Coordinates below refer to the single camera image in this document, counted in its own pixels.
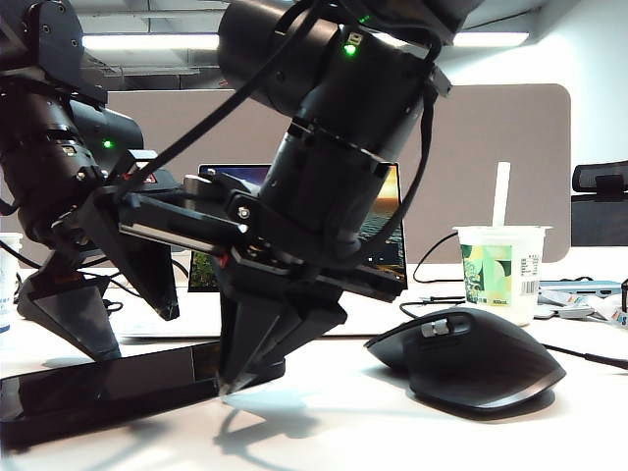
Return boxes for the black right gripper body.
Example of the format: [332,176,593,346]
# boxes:
[91,175,406,302]

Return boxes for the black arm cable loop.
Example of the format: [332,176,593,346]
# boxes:
[338,43,441,251]

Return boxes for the white drinking straw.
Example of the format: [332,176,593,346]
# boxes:
[492,163,511,230]

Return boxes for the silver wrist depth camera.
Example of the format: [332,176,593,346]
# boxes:
[183,168,218,198]

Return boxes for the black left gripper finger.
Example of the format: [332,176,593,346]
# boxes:
[119,234,181,323]
[17,272,124,362]

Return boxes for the brown felt desk partition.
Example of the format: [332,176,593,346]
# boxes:
[105,82,573,266]

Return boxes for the white paper cup blue logo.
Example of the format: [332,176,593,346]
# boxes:
[0,233,24,336]

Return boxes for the black smartphone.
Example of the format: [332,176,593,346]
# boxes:
[0,340,287,428]

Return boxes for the white laptop with landscape wallpaper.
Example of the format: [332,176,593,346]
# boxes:
[116,163,452,340]

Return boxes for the printed lanyard ribbon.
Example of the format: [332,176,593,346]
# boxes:
[537,288,628,329]

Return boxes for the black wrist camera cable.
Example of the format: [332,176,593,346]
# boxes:
[100,0,320,195]

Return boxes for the white yogurt cup green label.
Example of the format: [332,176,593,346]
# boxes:
[451,225,554,329]

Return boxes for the black ergonomic computer mouse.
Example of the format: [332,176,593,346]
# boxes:
[363,306,568,421]

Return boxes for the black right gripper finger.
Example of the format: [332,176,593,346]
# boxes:
[218,282,296,396]
[244,292,348,385]

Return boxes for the black mesh office chair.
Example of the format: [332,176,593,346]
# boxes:
[571,161,628,248]

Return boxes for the long ceiling light strip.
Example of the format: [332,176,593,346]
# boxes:
[80,31,531,51]

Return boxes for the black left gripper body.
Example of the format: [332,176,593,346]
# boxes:
[51,149,187,275]

